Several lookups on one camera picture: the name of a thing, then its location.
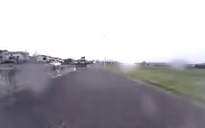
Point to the green grass field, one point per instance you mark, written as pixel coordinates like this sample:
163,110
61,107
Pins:
176,81

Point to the dark grey asphalt path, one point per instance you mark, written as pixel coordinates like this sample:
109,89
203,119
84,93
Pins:
100,100

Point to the row of houses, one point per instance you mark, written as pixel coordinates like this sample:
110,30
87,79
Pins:
20,56

